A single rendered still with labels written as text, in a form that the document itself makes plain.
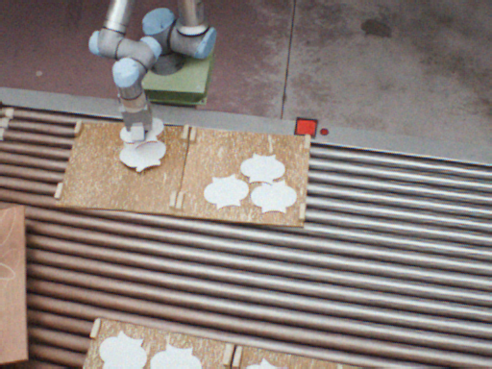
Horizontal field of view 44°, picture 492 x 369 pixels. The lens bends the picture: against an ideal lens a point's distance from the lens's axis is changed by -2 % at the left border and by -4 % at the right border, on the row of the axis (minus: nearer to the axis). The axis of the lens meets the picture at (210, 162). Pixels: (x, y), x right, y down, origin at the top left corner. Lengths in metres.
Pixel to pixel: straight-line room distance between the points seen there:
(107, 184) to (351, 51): 2.05
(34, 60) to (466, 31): 2.65
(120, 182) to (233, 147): 0.40
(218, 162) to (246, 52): 1.70
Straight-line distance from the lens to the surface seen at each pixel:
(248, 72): 3.59
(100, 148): 2.19
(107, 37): 1.94
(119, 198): 2.06
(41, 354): 1.93
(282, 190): 2.00
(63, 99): 2.41
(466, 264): 2.00
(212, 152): 2.11
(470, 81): 3.72
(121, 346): 1.83
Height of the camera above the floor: 2.65
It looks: 55 degrees down
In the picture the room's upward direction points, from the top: 8 degrees counter-clockwise
